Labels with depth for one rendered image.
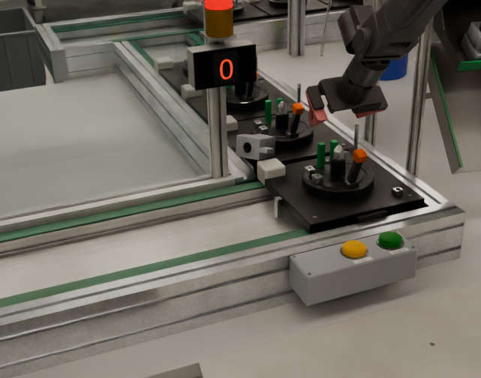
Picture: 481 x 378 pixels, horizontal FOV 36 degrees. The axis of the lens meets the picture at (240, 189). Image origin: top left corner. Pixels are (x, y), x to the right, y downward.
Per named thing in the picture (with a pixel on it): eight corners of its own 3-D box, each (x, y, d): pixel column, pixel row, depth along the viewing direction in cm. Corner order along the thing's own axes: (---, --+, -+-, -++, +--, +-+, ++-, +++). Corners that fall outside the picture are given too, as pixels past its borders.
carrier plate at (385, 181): (424, 207, 140) (425, 197, 139) (309, 234, 132) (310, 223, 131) (359, 157, 160) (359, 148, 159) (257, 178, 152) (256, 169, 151)
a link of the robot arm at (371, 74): (365, 68, 120) (396, 66, 122) (353, 33, 123) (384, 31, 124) (350, 91, 126) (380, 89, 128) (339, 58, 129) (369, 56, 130)
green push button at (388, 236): (406, 250, 127) (407, 240, 126) (386, 255, 125) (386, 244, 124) (393, 238, 130) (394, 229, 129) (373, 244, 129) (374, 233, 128)
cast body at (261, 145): (235, 134, 153) (258, 132, 158) (235, 155, 154) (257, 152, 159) (268, 140, 148) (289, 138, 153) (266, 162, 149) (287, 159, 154)
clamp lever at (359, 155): (358, 183, 139) (368, 154, 134) (349, 185, 138) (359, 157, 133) (350, 169, 141) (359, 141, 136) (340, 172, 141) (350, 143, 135)
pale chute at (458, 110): (513, 166, 146) (524, 159, 142) (451, 174, 144) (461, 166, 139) (476, 40, 154) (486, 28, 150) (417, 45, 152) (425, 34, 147)
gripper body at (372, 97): (317, 85, 133) (330, 61, 127) (366, 77, 136) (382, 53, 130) (329, 115, 131) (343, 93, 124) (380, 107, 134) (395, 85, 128)
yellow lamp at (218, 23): (237, 35, 134) (236, 8, 132) (211, 39, 132) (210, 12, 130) (227, 28, 138) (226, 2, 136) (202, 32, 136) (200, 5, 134)
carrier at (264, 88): (305, 116, 181) (306, 67, 175) (212, 133, 173) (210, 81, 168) (265, 85, 201) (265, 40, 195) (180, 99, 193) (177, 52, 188)
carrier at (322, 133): (356, 154, 161) (359, 100, 155) (254, 175, 153) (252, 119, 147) (305, 116, 181) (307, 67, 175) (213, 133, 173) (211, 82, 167)
